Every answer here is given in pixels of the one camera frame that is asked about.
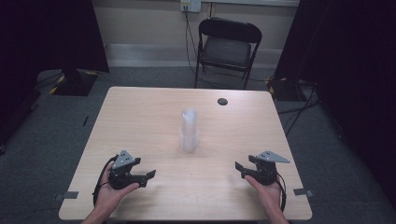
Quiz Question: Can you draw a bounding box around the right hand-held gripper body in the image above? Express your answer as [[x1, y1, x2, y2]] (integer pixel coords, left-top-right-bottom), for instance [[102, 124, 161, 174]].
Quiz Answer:
[[247, 150, 290, 187]]

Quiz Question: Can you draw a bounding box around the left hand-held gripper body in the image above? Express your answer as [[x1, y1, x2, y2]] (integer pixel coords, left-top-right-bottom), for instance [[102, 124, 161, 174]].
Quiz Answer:
[[107, 149, 148, 190]]

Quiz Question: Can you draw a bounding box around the person's left hand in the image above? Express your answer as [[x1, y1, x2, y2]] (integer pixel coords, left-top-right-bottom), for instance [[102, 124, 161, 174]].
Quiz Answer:
[[94, 161, 140, 217]]

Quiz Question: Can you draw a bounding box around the person's right hand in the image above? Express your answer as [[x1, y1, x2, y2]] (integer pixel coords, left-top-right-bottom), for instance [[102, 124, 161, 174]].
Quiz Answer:
[[244, 175, 286, 217]]

